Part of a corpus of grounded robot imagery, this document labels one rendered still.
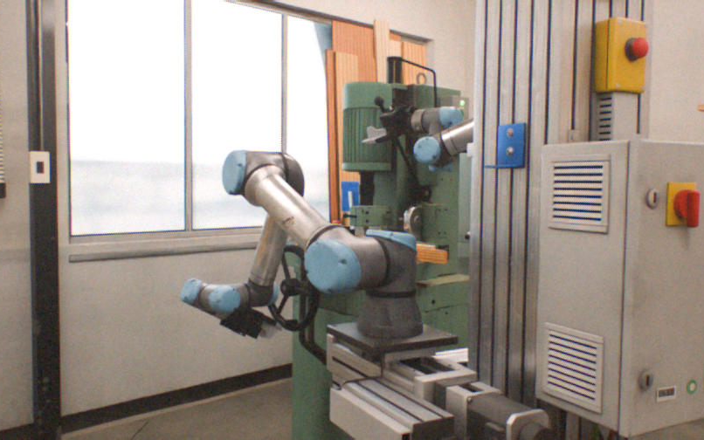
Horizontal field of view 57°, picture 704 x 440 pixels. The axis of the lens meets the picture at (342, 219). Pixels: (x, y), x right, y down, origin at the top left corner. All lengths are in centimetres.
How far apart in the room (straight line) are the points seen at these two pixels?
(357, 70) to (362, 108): 167
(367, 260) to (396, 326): 17
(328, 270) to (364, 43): 287
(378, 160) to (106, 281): 151
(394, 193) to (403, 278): 94
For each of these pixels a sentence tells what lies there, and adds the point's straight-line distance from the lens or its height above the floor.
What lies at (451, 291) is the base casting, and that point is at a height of 77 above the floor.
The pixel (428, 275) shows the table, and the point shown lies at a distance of 214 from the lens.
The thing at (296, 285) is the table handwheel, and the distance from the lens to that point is 211.
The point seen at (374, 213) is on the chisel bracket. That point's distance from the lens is 231.
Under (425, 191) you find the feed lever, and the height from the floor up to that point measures 113.
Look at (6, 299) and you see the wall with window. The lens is 305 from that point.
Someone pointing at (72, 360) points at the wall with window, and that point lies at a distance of 320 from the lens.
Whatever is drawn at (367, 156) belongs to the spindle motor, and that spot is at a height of 125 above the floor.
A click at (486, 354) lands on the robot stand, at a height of 80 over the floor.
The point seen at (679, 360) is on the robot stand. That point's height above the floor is 87.
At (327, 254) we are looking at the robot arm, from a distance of 133.
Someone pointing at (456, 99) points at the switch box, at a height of 146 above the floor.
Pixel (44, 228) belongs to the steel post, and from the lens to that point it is 298.
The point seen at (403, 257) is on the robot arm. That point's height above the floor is 99.
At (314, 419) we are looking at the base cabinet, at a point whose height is 30.
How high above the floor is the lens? 116
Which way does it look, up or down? 3 degrees down
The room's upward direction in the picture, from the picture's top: 1 degrees clockwise
